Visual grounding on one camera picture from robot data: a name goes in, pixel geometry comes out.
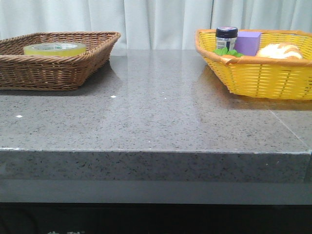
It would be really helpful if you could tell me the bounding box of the yellow clear tape roll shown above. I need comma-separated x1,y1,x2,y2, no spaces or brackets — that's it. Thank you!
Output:
23,42,87,57

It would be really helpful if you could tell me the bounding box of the toy carrot with leaves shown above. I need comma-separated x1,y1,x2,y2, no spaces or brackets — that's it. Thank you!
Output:
213,47,244,58

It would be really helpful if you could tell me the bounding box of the white curtain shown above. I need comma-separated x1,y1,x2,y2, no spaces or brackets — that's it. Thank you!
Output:
0,0,312,50

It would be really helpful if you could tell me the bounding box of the dark lidded jar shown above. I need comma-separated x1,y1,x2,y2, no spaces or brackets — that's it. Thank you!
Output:
215,26,238,51

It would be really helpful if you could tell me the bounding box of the yellow woven basket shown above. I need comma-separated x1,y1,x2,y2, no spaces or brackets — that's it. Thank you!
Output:
195,29,312,100

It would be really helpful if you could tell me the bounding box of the purple box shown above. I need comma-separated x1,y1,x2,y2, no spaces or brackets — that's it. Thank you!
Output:
234,31,262,56

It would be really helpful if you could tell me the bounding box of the bread loaf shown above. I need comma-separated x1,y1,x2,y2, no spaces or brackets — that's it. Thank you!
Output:
256,42,303,59

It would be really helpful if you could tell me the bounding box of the brown wicker basket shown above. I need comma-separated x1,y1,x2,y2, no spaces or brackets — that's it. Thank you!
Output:
0,31,121,91

